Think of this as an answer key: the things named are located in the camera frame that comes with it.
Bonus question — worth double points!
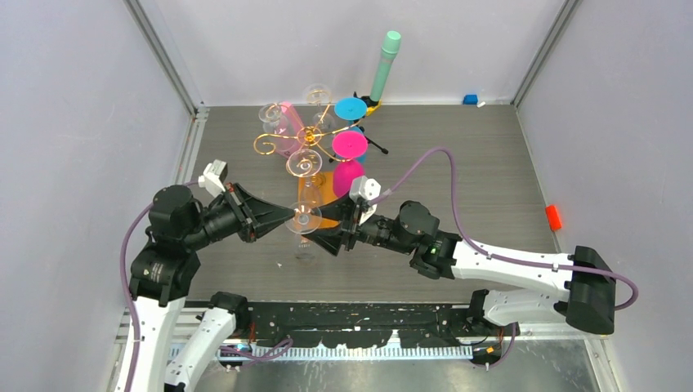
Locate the clear glass back centre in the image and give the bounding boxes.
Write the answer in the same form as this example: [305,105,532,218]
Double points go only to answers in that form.
[304,83,336,133]

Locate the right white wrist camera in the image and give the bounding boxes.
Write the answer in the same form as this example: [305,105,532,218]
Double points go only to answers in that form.
[349,176,381,225]

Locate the clear glass back left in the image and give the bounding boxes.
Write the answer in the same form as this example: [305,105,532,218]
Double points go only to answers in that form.
[258,103,289,136]

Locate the mint green cylinder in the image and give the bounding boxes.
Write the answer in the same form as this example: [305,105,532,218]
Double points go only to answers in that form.
[369,30,401,103]

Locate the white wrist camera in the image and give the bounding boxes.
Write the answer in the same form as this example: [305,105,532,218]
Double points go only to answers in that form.
[349,176,381,225]
[197,159,228,197]

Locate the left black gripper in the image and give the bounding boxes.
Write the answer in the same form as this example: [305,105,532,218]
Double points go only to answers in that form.
[185,180,296,247]

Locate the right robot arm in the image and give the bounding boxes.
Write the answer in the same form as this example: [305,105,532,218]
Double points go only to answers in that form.
[306,197,616,336]

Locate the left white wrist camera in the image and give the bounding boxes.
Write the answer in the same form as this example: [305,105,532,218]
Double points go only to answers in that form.
[197,159,228,197]

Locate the slotted metal rail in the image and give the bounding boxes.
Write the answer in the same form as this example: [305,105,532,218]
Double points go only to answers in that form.
[208,345,491,363]

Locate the small blue block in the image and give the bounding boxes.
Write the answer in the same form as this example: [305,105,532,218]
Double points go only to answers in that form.
[462,94,479,105]

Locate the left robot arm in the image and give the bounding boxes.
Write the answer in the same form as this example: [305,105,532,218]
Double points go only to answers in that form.
[116,183,294,391]

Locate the black yellow tripod stand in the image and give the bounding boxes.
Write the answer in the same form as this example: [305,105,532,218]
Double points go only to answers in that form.
[328,91,390,163]

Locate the black base frame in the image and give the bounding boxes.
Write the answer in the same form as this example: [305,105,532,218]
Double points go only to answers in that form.
[197,300,521,350]

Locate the light pink plastic glass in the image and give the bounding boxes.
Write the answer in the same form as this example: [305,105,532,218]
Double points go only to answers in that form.
[275,101,303,158]

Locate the clear flute glass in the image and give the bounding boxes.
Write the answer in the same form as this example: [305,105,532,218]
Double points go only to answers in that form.
[286,149,324,207]

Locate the blue plastic wine glass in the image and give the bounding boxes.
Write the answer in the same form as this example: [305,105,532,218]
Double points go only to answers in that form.
[332,97,368,163]

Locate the small red block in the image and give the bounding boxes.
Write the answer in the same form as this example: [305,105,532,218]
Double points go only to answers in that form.
[545,204,562,232]

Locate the orange wooden rack base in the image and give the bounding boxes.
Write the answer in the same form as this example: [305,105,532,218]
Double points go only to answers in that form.
[298,171,338,206]

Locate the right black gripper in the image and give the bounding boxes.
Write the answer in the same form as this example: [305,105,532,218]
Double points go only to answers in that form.
[302,190,415,256]

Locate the clear wine glass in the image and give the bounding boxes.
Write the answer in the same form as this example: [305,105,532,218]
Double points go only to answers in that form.
[285,202,323,264]

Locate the gold wire glass rack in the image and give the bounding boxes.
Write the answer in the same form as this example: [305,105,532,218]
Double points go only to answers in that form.
[253,98,362,162]

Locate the magenta plastic wine glass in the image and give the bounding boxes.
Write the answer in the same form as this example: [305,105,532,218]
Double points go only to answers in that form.
[332,130,368,198]

